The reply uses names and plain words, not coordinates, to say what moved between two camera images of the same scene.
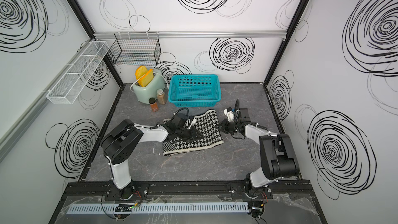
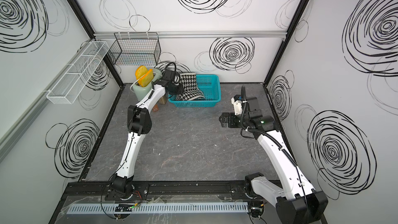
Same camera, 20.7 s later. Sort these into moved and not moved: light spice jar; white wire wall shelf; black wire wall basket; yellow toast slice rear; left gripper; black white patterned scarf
Moved: black white patterned scarf; left gripper
Not moved: light spice jar; black wire wall basket; white wire wall shelf; yellow toast slice rear
